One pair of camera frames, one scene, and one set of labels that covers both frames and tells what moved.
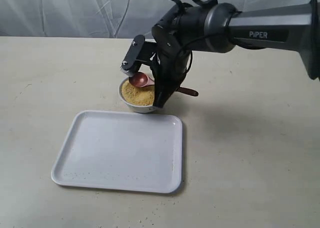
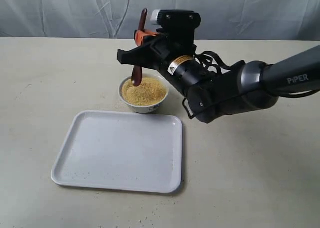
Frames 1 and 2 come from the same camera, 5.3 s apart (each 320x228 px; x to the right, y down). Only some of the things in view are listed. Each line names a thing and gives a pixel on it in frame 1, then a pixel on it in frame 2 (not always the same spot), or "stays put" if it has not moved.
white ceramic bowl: (140, 108) stays put
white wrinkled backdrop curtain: (120, 12) stays put
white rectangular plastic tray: (122, 151) stays put
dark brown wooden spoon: (141, 79) to (137, 71)
